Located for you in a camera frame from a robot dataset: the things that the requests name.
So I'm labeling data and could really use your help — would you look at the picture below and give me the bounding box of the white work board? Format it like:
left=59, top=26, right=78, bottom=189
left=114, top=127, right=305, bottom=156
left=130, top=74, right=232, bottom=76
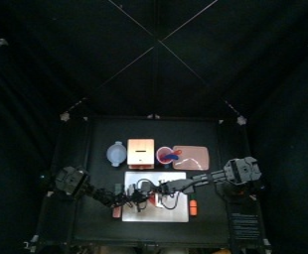
left=120, top=171, right=191, bottom=223

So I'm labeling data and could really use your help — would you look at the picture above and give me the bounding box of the pink cutting board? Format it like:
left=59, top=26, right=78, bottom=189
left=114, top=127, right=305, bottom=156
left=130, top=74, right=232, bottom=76
left=171, top=145, right=211, bottom=172

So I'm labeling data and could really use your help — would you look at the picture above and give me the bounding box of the red plastic cup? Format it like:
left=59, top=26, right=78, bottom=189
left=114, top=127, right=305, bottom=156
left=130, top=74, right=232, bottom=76
left=155, top=146, right=177, bottom=166

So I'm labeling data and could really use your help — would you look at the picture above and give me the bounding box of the light blue bowl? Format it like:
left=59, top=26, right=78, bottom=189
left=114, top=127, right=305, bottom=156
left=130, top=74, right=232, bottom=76
left=104, top=141, right=128, bottom=168

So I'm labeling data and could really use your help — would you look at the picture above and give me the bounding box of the blue plastic utensil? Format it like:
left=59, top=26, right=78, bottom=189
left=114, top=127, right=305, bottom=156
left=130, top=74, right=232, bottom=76
left=162, top=153, right=181, bottom=163

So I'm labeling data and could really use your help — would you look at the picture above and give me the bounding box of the black cable loop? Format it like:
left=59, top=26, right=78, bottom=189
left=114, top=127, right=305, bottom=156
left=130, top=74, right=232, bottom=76
left=158, top=191, right=182, bottom=210
left=134, top=178, right=158, bottom=194

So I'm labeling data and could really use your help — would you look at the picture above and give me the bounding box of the red plastic utensil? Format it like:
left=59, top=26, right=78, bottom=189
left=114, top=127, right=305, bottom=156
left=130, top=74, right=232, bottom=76
left=166, top=149, right=183, bottom=158

